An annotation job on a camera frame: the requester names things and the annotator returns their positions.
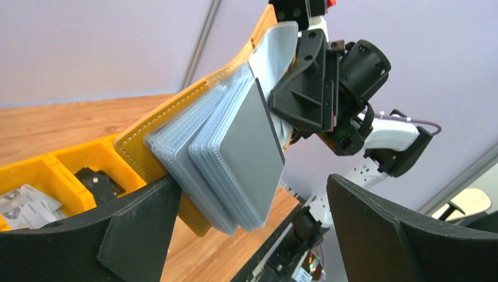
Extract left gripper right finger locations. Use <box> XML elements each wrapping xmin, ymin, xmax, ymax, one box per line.
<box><xmin>327</xmin><ymin>174</ymin><xmax>497</xmax><ymax>281</ymax></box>

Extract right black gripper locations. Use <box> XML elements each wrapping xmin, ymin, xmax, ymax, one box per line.
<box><xmin>268</xmin><ymin>29</ymin><xmax>392</xmax><ymax>156</ymax></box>

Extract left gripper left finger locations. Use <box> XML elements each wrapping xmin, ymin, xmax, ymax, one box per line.
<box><xmin>1</xmin><ymin>176</ymin><xmax>181</xmax><ymax>281</ymax></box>

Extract grey credit card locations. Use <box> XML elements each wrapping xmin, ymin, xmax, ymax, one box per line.
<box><xmin>216</xmin><ymin>79</ymin><xmax>285</xmax><ymax>230</ymax></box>

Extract yellow leather card holder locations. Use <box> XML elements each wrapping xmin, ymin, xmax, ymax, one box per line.
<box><xmin>113</xmin><ymin>4</ymin><xmax>299</xmax><ymax>236</ymax></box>

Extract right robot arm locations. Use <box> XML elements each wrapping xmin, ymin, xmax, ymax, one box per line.
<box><xmin>247</xmin><ymin>1</ymin><xmax>433</xmax><ymax>281</ymax></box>

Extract black card holders pile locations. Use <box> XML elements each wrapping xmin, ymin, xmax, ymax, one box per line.
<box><xmin>75</xmin><ymin>167</ymin><xmax>125</xmax><ymax>206</ymax></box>

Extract grey cards pile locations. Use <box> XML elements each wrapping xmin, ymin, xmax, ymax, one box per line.
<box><xmin>1</xmin><ymin>184</ymin><xmax>67</xmax><ymax>230</ymax></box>

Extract middle yellow bin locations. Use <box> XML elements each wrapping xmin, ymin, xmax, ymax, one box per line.
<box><xmin>46</xmin><ymin>135</ymin><xmax>146</xmax><ymax>210</ymax></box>

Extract yellow bin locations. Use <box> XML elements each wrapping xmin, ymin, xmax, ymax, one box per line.
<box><xmin>1</xmin><ymin>156</ymin><xmax>87</xmax><ymax>231</ymax></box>
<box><xmin>46</xmin><ymin>135</ymin><xmax>146</xmax><ymax>210</ymax></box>

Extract left yellow bin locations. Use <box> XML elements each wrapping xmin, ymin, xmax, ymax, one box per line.
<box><xmin>1</xmin><ymin>156</ymin><xmax>87</xmax><ymax>231</ymax></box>

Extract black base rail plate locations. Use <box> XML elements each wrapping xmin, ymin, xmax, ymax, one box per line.
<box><xmin>231</xmin><ymin>196</ymin><xmax>306</xmax><ymax>282</ymax></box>

